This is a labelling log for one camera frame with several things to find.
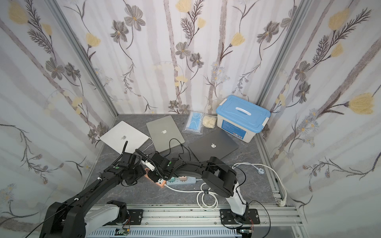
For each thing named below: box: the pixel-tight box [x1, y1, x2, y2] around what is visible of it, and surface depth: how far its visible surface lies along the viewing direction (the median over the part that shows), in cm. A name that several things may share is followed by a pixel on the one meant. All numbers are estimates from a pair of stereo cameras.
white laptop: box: [99, 120, 150, 155], surface depth 110 cm
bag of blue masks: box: [182, 110, 204, 135], surface depth 117 cm
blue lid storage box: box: [216, 94, 272, 143], surface depth 101 cm
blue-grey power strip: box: [166, 176, 196, 185], surface depth 86 cm
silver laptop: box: [145, 115, 186, 153], surface depth 110 cm
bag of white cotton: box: [202, 115, 217, 129], surface depth 116 cm
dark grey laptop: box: [188, 127, 240, 162], surface depth 104 cm
